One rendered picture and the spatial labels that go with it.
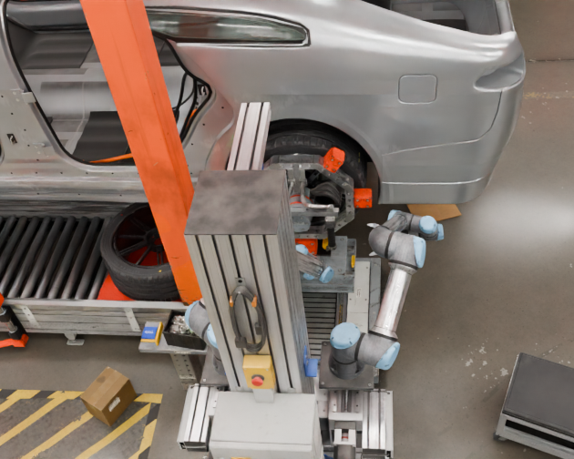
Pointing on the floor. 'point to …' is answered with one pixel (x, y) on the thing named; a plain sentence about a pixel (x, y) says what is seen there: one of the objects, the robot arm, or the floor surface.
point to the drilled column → (188, 369)
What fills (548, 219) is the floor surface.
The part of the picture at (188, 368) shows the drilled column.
